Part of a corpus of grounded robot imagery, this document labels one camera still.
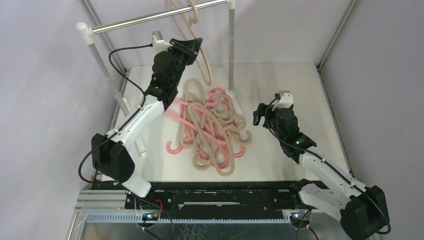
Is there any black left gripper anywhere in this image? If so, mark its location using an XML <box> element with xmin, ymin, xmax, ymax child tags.
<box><xmin>166</xmin><ymin>38</ymin><xmax>202</xmax><ymax>88</ymax></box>

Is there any beige hanger large hook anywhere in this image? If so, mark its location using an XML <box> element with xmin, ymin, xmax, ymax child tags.
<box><xmin>186</xmin><ymin>102</ymin><xmax>253</xmax><ymax>177</ymax></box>

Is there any pink hanger top hook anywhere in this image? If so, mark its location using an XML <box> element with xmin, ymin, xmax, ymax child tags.
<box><xmin>165</xmin><ymin>93</ymin><xmax>236</xmax><ymax>176</ymax></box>

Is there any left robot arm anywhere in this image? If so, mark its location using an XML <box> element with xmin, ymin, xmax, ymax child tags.
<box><xmin>91</xmin><ymin>37</ymin><xmax>203</xmax><ymax>209</ymax></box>

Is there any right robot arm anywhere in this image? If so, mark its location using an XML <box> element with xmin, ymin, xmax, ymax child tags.
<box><xmin>253</xmin><ymin>102</ymin><xmax>392</xmax><ymax>240</ymax></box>

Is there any pink hanger long bar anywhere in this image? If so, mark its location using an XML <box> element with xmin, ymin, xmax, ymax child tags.
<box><xmin>166</xmin><ymin>87</ymin><xmax>252</xmax><ymax>160</ymax></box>

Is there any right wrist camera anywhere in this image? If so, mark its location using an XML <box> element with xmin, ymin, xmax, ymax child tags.
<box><xmin>272</xmin><ymin>90</ymin><xmax>294</xmax><ymax>111</ymax></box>

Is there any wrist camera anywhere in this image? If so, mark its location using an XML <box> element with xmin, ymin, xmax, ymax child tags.
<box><xmin>151</xmin><ymin>31</ymin><xmax>173</xmax><ymax>53</ymax></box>
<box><xmin>272</xmin><ymin>90</ymin><xmax>294</xmax><ymax>111</ymax></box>

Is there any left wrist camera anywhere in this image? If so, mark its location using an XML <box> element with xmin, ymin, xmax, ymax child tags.
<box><xmin>151</xmin><ymin>31</ymin><xmax>173</xmax><ymax>53</ymax></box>

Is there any left black cable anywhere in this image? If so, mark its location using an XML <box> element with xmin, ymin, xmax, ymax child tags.
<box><xmin>78</xmin><ymin>43</ymin><xmax>155</xmax><ymax>184</ymax></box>

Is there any black cable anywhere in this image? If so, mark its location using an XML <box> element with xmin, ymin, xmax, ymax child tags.
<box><xmin>263</xmin><ymin>97</ymin><xmax>392</xmax><ymax>235</ymax></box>
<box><xmin>78</xmin><ymin>43</ymin><xmax>155</xmax><ymax>184</ymax></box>

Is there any right black cable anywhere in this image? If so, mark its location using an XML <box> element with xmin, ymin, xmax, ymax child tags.
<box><xmin>263</xmin><ymin>97</ymin><xmax>392</xmax><ymax>235</ymax></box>

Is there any aluminium frame post left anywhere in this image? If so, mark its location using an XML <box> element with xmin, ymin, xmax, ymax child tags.
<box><xmin>79</xmin><ymin>0</ymin><xmax>127</xmax><ymax>73</ymax></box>

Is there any aluminium frame post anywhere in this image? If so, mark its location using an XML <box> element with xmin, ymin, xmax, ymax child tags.
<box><xmin>79</xmin><ymin>0</ymin><xmax>127</xmax><ymax>73</ymax></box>
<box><xmin>316</xmin><ymin>0</ymin><xmax>360</xmax><ymax>73</ymax></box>

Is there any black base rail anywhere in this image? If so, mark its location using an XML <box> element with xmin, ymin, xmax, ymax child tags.
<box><xmin>89</xmin><ymin>180</ymin><xmax>319</xmax><ymax>220</ymax></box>

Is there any white clothes rack frame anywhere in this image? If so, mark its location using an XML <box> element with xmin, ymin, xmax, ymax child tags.
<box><xmin>76</xmin><ymin>0</ymin><xmax>248</xmax><ymax>157</ymax></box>

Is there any aluminium frame post right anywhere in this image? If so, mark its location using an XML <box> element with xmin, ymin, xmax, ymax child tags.
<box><xmin>316</xmin><ymin>0</ymin><xmax>360</xmax><ymax>73</ymax></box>

